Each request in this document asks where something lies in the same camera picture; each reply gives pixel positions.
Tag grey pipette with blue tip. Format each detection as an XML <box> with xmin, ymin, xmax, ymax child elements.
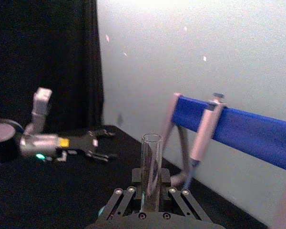
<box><xmin>183</xmin><ymin>93</ymin><xmax>226</xmax><ymax>189</ymax></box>

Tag black table cloth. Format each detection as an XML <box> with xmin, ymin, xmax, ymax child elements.
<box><xmin>0</xmin><ymin>124</ymin><xmax>269</xmax><ymax>229</ymax></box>

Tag clear glass tube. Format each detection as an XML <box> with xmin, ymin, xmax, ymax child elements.
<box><xmin>141</xmin><ymin>133</ymin><xmax>163</xmax><ymax>212</ymax></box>

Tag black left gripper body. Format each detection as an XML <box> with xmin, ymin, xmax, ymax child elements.
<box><xmin>56</xmin><ymin>130</ymin><xmax>103</xmax><ymax>159</ymax></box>

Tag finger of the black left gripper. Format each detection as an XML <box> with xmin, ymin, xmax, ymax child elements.
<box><xmin>85</xmin><ymin>152</ymin><xmax>118</xmax><ymax>163</ymax></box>
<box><xmin>95</xmin><ymin>129</ymin><xmax>116</xmax><ymax>142</ymax></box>

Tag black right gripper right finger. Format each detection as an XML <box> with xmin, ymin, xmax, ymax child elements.
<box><xmin>160</xmin><ymin>168</ymin><xmax>212</xmax><ymax>221</ymax></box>

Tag blue pipette stand grey legs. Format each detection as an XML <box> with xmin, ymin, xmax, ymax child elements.
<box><xmin>161</xmin><ymin>92</ymin><xmax>286</xmax><ymax>229</ymax></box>

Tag black curtain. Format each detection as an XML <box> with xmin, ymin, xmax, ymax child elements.
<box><xmin>0</xmin><ymin>0</ymin><xmax>105</xmax><ymax>135</ymax></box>

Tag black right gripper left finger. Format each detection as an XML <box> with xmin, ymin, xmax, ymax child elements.
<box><xmin>98</xmin><ymin>168</ymin><xmax>144</xmax><ymax>220</ymax></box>

